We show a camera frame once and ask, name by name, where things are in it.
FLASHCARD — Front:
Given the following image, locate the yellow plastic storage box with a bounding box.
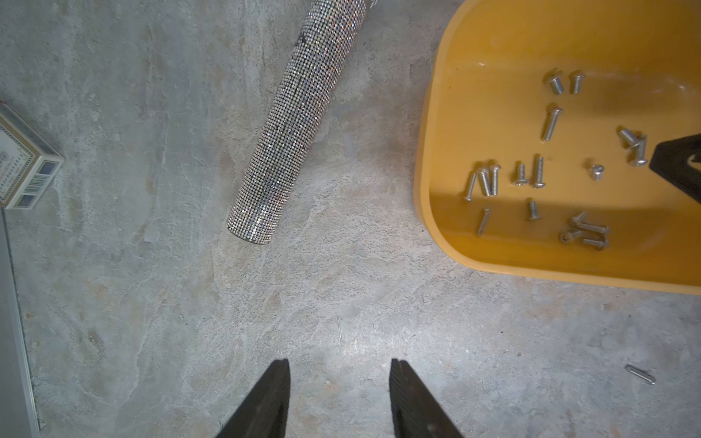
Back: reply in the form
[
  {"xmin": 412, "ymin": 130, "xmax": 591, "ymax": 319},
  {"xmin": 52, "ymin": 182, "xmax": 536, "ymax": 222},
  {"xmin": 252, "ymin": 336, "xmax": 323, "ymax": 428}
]
[{"xmin": 414, "ymin": 1, "xmax": 700, "ymax": 294}]

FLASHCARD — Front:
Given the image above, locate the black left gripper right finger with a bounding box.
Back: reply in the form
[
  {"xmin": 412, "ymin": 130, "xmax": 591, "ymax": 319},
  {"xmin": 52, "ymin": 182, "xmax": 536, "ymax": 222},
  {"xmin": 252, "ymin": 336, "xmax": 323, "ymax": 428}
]
[{"xmin": 389, "ymin": 359, "xmax": 464, "ymax": 438}]

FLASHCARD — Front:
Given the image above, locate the playing card box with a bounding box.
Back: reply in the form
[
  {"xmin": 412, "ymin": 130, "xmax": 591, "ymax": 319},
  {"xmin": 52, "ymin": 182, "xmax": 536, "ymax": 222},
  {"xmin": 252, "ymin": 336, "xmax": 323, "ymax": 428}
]
[{"xmin": 1, "ymin": 100, "xmax": 65, "ymax": 210}]

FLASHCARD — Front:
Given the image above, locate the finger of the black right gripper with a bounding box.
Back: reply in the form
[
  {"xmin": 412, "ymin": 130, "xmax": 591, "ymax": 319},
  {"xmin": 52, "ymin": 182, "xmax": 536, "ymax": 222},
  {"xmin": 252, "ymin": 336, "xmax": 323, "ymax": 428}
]
[{"xmin": 649, "ymin": 134, "xmax": 700, "ymax": 203}]

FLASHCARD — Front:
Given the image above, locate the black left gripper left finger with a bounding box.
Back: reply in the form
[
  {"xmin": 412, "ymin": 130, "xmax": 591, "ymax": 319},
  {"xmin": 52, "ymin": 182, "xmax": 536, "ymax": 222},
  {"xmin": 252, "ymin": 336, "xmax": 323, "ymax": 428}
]
[{"xmin": 217, "ymin": 359, "xmax": 290, "ymax": 438}]

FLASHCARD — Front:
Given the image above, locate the silver screw in box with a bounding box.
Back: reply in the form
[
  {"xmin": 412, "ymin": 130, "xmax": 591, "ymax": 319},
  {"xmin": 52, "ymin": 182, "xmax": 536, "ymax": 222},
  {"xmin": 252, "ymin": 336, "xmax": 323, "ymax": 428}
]
[
  {"xmin": 532, "ymin": 155, "xmax": 546, "ymax": 189},
  {"xmin": 581, "ymin": 237, "xmax": 609, "ymax": 251},
  {"xmin": 546, "ymin": 71, "xmax": 564, "ymax": 95},
  {"xmin": 464, "ymin": 172, "xmax": 478, "ymax": 202},
  {"xmin": 589, "ymin": 164, "xmax": 605, "ymax": 182},
  {"xmin": 512, "ymin": 162, "xmax": 529, "ymax": 186},
  {"xmin": 575, "ymin": 222, "xmax": 610, "ymax": 235},
  {"xmin": 630, "ymin": 135, "xmax": 648, "ymax": 167},
  {"xmin": 569, "ymin": 211, "xmax": 587, "ymax": 227},
  {"xmin": 558, "ymin": 229, "xmax": 583, "ymax": 245},
  {"xmin": 478, "ymin": 168, "xmax": 492, "ymax": 197},
  {"xmin": 489, "ymin": 164, "xmax": 501, "ymax": 196},
  {"xmin": 570, "ymin": 71, "xmax": 586, "ymax": 95},
  {"xmin": 541, "ymin": 106, "xmax": 563, "ymax": 142},
  {"xmin": 618, "ymin": 128, "xmax": 640, "ymax": 147}
]

